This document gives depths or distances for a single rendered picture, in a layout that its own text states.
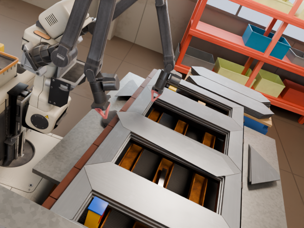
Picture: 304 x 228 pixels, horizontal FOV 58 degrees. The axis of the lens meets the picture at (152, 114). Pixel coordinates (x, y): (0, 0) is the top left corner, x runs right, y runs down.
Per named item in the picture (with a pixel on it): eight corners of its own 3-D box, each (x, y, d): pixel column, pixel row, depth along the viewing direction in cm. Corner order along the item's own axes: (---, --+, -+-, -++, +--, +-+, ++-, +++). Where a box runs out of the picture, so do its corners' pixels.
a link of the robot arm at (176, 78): (168, 57, 159) (167, 63, 152) (187, 65, 160) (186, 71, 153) (160, 73, 166) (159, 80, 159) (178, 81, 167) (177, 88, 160)
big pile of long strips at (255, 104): (268, 103, 254) (272, 97, 251) (271, 125, 221) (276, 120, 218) (190, 68, 260) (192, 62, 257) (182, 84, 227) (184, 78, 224)
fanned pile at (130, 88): (145, 85, 229) (147, 81, 227) (128, 107, 197) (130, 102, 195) (132, 79, 230) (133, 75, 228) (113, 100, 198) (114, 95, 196)
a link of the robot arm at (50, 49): (49, 45, 117) (44, 49, 113) (70, 38, 114) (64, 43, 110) (60, 64, 122) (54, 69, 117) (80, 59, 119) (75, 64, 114)
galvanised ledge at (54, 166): (149, 84, 239) (149, 81, 238) (68, 190, 132) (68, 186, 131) (128, 74, 241) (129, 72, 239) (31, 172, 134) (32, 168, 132)
